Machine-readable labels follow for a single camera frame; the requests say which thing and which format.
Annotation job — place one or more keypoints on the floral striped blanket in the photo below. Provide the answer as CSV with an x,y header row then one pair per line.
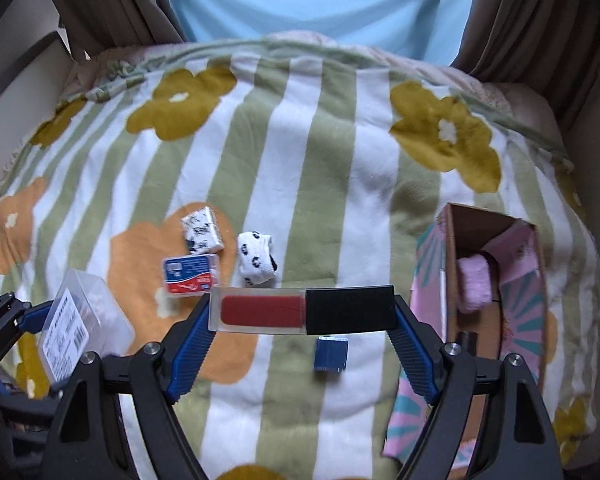
x,y
300,185

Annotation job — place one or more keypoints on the pink patterned cardboard box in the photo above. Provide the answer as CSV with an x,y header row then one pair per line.
x,y
485,330

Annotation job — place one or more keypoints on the pink fluffy cloth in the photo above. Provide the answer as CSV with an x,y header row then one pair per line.
x,y
474,284

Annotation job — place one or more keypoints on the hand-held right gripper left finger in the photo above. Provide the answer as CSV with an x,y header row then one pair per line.
x,y
192,340

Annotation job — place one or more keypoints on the clear plastic box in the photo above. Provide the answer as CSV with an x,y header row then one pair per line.
x,y
77,327

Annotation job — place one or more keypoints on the red lip gloss tube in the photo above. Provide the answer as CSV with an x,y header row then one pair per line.
x,y
305,311

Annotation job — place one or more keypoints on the blue red floss pick box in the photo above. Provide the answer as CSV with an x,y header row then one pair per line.
x,y
190,272

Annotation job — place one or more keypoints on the small blue box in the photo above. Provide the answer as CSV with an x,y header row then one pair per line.
x,y
331,355

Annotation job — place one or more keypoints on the beige curtain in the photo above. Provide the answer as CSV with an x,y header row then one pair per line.
x,y
530,20
115,2

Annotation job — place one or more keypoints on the light blue curtain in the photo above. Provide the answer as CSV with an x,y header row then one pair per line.
x,y
310,0

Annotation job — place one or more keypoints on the white black printed tissue pack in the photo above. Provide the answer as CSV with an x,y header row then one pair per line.
x,y
202,230

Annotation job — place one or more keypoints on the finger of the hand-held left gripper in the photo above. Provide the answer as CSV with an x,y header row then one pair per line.
x,y
35,317

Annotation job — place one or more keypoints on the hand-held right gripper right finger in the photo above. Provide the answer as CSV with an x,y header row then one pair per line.
x,y
414,345

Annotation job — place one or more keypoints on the white black patterned sock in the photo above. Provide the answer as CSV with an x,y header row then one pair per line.
x,y
256,259

